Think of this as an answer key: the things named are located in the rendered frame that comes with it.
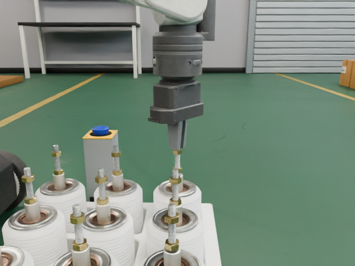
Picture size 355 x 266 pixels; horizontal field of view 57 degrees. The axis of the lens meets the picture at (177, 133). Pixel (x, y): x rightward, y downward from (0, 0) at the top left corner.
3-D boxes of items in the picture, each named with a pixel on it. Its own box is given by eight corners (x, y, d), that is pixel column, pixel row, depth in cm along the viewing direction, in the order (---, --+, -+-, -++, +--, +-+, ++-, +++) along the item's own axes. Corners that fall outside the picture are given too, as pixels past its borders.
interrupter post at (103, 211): (114, 220, 54) (113, 202, 54) (102, 226, 53) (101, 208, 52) (105, 215, 56) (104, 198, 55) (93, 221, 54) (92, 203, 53)
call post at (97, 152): (91, 252, 86) (82, 139, 77) (98, 236, 93) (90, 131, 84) (118, 252, 86) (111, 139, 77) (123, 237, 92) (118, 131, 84)
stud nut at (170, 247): (176, 241, 43) (176, 236, 43) (181, 248, 41) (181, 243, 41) (162, 245, 42) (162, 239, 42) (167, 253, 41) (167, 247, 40)
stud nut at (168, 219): (176, 215, 42) (176, 209, 41) (181, 222, 40) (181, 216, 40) (161, 218, 41) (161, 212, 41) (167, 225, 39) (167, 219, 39)
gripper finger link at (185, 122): (185, 149, 62) (185, 117, 60) (172, 145, 64) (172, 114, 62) (190, 146, 63) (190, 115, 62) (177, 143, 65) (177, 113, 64)
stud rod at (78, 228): (85, 259, 42) (80, 206, 40) (77, 260, 42) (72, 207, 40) (85, 254, 43) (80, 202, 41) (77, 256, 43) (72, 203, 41)
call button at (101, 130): (90, 137, 79) (90, 129, 78) (94, 133, 83) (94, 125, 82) (106, 138, 79) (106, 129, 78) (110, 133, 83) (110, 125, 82)
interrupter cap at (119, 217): (136, 219, 55) (136, 215, 55) (100, 239, 49) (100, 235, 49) (107, 205, 59) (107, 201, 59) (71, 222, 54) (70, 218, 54)
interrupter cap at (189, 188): (195, 182, 69) (195, 179, 69) (197, 199, 62) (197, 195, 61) (159, 182, 69) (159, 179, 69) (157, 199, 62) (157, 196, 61)
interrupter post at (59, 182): (66, 190, 65) (65, 174, 64) (54, 192, 64) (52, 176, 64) (66, 185, 67) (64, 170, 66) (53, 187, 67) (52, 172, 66)
